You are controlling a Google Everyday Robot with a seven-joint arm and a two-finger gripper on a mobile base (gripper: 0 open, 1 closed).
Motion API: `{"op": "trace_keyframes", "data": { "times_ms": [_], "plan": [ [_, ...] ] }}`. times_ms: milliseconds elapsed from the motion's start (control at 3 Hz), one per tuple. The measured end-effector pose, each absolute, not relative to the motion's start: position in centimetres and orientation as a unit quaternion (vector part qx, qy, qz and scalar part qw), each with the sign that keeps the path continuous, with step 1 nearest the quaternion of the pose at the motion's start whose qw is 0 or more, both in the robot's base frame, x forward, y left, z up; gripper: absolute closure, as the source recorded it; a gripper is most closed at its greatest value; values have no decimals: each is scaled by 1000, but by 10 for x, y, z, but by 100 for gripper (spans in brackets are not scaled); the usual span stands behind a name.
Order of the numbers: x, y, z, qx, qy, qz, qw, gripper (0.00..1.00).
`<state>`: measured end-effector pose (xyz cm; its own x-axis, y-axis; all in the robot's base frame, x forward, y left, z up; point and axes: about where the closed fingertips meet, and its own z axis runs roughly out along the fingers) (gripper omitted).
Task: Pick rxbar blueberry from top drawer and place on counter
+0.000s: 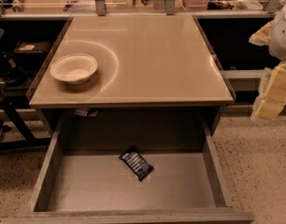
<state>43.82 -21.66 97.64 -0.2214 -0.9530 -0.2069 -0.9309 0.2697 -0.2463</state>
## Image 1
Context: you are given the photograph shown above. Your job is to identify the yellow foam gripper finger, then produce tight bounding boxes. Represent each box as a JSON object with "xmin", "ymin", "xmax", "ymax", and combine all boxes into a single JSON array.
[{"xmin": 251, "ymin": 61, "xmax": 286, "ymax": 121}]

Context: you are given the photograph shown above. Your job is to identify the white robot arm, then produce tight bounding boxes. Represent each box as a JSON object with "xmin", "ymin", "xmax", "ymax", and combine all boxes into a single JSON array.
[{"xmin": 249, "ymin": 4, "xmax": 286, "ymax": 124}]

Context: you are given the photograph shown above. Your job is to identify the grey counter cabinet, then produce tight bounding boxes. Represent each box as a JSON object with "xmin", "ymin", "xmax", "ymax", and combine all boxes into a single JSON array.
[{"xmin": 25, "ymin": 13, "xmax": 237, "ymax": 135}]

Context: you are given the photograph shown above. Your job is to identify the white tag under counter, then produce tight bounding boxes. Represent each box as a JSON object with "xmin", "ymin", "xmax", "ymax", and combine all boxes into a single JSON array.
[{"xmin": 74, "ymin": 108, "xmax": 98, "ymax": 117}]

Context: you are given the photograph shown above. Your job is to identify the grey open top drawer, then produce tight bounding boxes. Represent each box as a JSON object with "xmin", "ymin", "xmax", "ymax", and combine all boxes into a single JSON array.
[{"xmin": 4, "ymin": 112, "xmax": 253, "ymax": 224}]

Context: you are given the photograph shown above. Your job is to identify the white paper bowl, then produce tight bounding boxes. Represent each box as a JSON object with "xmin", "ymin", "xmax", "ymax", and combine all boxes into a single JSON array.
[{"xmin": 50, "ymin": 53, "xmax": 98, "ymax": 85}]

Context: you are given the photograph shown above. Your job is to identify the black box on shelf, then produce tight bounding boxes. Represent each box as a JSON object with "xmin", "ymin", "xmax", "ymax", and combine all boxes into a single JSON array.
[{"xmin": 13, "ymin": 41, "xmax": 51, "ymax": 61}]

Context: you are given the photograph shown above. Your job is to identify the black chair base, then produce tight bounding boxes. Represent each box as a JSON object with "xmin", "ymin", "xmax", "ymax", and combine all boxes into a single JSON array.
[{"xmin": 0, "ymin": 80, "xmax": 50, "ymax": 151}]

